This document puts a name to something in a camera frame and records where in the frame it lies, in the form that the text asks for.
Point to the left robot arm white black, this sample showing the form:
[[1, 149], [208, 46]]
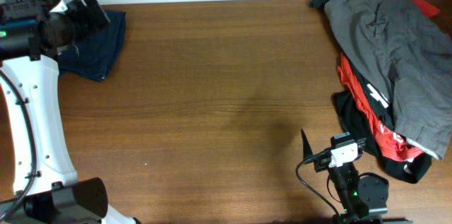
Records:
[[46, 185]]

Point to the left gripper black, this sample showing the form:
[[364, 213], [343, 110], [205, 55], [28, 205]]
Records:
[[79, 9]]

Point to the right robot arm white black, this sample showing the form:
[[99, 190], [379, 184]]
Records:
[[363, 196]]

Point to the red and black garment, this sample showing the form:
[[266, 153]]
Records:
[[368, 114]]

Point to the grey shorts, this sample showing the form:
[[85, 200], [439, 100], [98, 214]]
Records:
[[405, 56]]

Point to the navy blue shorts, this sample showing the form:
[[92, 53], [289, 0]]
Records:
[[94, 57]]

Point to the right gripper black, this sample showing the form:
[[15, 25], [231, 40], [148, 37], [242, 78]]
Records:
[[306, 150]]

